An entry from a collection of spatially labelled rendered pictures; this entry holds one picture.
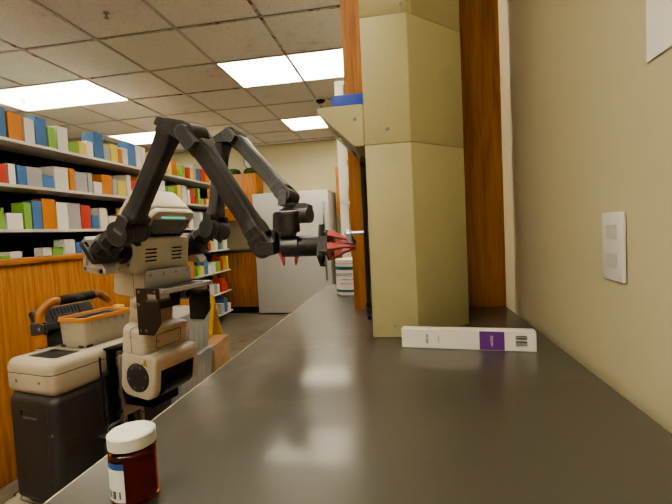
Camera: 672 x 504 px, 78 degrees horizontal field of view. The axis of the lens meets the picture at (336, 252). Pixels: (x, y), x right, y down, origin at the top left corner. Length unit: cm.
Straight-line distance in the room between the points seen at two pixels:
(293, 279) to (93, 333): 453
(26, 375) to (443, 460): 154
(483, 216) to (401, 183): 46
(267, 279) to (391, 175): 533
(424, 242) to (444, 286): 14
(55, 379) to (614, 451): 159
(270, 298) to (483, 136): 519
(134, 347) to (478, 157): 133
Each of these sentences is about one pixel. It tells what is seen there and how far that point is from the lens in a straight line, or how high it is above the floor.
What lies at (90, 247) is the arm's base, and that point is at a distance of 151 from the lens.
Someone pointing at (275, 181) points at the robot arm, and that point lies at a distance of 156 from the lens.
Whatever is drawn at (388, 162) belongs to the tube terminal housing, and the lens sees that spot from 103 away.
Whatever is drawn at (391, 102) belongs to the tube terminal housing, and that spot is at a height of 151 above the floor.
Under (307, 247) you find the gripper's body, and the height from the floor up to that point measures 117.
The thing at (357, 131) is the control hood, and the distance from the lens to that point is 105.
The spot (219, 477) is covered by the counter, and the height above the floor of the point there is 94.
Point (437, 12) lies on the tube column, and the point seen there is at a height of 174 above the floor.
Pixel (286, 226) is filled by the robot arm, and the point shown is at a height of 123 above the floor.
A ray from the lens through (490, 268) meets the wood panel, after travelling 142.
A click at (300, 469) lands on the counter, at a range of 53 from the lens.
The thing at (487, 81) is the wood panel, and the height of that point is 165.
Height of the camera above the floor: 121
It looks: 3 degrees down
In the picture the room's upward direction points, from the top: 3 degrees counter-clockwise
